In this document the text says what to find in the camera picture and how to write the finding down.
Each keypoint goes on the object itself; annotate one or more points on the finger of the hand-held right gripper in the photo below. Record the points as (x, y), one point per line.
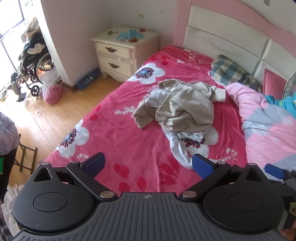
(274, 171)

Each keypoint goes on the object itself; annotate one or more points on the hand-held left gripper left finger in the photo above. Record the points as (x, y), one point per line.
(96, 163)

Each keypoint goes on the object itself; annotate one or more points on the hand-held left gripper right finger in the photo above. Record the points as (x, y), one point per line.
(203, 165)

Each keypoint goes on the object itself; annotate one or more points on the beige zip jacket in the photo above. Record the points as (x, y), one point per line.
(185, 104)

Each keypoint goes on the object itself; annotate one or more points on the pile of clothes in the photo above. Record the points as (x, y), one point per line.
(34, 44)

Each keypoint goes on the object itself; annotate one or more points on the white shirt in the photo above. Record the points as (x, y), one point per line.
(178, 150)

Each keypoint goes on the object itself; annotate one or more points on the red floral blanket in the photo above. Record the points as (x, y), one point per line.
(120, 129)

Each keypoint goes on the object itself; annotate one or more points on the pink grey quilt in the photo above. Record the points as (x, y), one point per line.
(266, 125)

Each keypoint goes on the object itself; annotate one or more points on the teal cloth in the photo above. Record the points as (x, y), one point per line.
(289, 104)

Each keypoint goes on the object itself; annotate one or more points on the folding stool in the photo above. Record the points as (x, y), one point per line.
(23, 150)

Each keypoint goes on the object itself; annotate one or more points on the blue bottle pack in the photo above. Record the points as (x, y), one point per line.
(87, 80)

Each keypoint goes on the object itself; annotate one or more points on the red cushion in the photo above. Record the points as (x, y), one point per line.
(274, 85)

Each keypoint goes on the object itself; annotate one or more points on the grey floral pillow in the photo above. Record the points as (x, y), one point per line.
(291, 84)

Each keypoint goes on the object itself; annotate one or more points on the plaid pillow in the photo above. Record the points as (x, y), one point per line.
(225, 68)

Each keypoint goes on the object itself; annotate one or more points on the cream nightstand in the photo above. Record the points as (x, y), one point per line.
(115, 60)

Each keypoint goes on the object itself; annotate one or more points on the wheelchair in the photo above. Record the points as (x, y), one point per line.
(30, 69)

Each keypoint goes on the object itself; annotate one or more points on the blue cloth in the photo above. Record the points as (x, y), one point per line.
(129, 34)

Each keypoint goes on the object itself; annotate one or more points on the pink white headboard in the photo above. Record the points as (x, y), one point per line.
(219, 30)

